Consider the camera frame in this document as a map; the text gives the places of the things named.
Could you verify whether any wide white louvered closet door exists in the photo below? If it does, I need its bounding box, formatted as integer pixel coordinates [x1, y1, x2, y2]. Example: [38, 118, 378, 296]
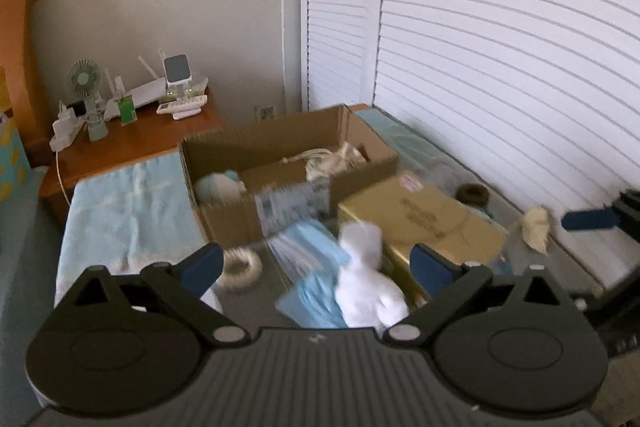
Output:
[372, 0, 640, 260]

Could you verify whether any light blue towel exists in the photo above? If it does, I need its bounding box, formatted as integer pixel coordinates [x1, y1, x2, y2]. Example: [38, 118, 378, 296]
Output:
[54, 151, 223, 313]

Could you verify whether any white fluffy ring scrunchie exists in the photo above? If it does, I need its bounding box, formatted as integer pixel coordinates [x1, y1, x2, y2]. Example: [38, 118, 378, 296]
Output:
[219, 247, 264, 292]

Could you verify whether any narrow white louvered closet door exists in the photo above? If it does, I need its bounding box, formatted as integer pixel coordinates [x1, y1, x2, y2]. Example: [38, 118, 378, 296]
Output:
[300, 0, 387, 112]

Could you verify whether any dark brown scrunchie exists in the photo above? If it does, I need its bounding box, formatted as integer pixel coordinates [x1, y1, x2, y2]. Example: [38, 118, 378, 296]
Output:
[456, 183, 491, 208]

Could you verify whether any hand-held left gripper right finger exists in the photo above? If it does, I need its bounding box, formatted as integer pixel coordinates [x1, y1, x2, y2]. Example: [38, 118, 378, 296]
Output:
[382, 243, 578, 349]

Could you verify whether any white router with antennas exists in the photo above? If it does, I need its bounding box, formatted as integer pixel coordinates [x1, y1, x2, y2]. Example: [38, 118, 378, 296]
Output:
[104, 51, 211, 114]

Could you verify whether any teal folded towel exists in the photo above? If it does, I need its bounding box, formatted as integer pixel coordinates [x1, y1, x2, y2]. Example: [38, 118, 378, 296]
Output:
[357, 106, 453, 172]

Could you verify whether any brown cardboard box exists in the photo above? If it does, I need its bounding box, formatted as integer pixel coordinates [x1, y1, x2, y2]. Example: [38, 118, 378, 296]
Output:
[179, 104, 401, 249]

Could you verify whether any yellow patterned pillow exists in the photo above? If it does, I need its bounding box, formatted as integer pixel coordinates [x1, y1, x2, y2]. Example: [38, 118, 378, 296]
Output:
[0, 106, 34, 204]

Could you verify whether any pack of blue face masks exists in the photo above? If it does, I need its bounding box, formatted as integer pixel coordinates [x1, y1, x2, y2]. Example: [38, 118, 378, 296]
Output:
[267, 219, 352, 329]

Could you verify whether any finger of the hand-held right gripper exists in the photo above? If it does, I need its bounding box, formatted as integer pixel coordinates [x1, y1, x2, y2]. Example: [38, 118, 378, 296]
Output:
[561, 204, 622, 233]

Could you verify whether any cream cloth with rope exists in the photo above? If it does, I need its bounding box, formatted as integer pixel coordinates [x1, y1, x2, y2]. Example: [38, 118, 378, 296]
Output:
[282, 146, 373, 182]

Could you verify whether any cream cloth pouch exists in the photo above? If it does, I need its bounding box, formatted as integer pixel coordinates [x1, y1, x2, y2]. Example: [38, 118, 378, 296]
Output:
[519, 205, 552, 254]

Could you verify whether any white charger block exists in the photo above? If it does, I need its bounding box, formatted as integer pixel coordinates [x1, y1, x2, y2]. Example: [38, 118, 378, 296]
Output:
[49, 101, 87, 152]

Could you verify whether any gold cardboard box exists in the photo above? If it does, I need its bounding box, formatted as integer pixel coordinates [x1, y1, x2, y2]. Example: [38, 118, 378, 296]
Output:
[337, 173, 510, 305]

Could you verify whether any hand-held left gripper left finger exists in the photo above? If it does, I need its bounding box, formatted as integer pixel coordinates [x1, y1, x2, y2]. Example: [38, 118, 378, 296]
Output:
[55, 243, 251, 349]

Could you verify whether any orange wooden headboard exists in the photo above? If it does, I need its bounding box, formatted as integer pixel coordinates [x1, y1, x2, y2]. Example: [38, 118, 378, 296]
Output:
[0, 0, 47, 168]

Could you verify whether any grey-green bed sheet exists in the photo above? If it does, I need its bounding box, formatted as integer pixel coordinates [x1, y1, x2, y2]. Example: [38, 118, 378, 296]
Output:
[0, 164, 73, 427]

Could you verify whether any small grey screen device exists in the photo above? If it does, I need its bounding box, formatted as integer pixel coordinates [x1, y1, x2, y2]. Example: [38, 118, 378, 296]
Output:
[163, 54, 192, 86]

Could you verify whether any wooden nightstand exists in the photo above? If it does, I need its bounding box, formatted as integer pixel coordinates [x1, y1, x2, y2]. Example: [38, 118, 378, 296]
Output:
[39, 86, 225, 225]

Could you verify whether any small white desk fan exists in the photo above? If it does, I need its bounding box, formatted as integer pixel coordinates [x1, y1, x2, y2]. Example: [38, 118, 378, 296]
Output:
[65, 59, 109, 142]

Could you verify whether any white wall conduit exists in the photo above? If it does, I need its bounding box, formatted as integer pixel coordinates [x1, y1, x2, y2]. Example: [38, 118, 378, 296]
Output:
[278, 0, 290, 114]

